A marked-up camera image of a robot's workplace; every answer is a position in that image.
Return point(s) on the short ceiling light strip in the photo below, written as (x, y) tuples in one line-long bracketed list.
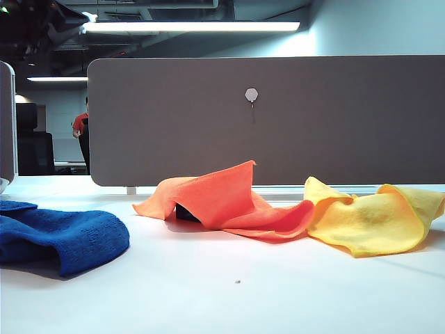
[(55, 79)]

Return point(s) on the yellow microfibre rag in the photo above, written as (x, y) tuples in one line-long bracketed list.
[(365, 226)]

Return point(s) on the black office chair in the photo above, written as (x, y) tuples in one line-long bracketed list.
[(34, 149)]

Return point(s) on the person in orange shirt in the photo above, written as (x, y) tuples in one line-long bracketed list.
[(81, 123)]

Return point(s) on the Rubik's cube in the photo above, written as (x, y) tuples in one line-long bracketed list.
[(184, 213)]

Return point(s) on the orange microfibre rag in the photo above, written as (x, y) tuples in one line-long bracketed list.
[(222, 198)]

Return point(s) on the white rounded base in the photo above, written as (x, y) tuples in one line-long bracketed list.
[(2, 186)]

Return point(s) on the grey desk divider panel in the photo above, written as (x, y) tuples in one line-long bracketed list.
[(313, 121)]

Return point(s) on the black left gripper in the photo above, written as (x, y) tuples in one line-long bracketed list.
[(24, 24)]

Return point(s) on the blue terry rag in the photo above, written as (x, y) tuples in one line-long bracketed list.
[(69, 233)]

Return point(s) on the long ceiling light strip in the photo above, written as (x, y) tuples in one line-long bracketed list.
[(191, 26)]

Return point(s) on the grey hexagonal wall hook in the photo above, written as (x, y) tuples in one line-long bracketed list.
[(250, 95)]

